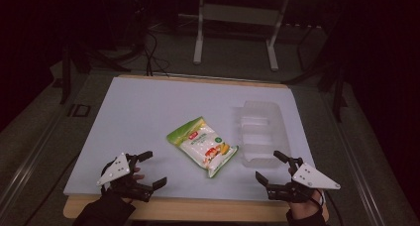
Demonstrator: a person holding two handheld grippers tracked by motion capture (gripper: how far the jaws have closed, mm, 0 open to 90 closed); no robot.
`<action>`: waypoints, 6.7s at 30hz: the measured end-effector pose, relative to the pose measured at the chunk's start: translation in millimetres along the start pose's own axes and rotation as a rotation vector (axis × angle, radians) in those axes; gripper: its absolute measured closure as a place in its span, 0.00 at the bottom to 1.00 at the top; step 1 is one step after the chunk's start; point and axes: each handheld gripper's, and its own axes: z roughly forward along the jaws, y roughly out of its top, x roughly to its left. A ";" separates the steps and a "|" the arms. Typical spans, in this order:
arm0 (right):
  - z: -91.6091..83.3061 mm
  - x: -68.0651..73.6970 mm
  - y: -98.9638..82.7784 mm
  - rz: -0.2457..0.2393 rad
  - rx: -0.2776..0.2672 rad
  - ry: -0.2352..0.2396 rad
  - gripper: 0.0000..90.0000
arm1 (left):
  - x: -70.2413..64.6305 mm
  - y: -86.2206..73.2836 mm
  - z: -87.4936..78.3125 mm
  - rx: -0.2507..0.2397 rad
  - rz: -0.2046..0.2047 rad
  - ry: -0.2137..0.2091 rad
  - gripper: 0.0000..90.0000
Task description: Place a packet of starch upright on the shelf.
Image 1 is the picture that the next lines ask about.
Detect person's right hand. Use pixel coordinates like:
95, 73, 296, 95
288, 189, 327, 221

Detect black cables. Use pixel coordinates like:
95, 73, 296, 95
141, 29, 171, 77

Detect black metal stand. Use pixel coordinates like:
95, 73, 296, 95
282, 19, 350, 123
58, 42, 132, 105

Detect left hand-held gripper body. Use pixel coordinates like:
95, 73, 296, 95
96, 152, 155, 203

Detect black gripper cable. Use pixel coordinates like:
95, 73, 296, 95
316, 188, 346, 226

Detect green and white snack packet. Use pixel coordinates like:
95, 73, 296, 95
165, 116, 240, 179

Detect white table cover sheet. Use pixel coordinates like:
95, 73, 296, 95
62, 75, 317, 202

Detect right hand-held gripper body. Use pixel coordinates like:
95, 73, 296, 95
266, 156, 342, 204

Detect white metal stand frame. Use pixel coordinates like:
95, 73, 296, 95
192, 0, 291, 72

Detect black floor socket plate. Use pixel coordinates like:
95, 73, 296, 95
66, 103, 92, 118

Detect person's left hand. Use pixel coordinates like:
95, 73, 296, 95
131, 167, 146, 182

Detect metal floor rail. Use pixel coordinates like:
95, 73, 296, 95
321, 86, 389, 226
0, 115, 68, 217

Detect clear plastic container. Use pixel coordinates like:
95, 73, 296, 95
235, 100, 292, 170

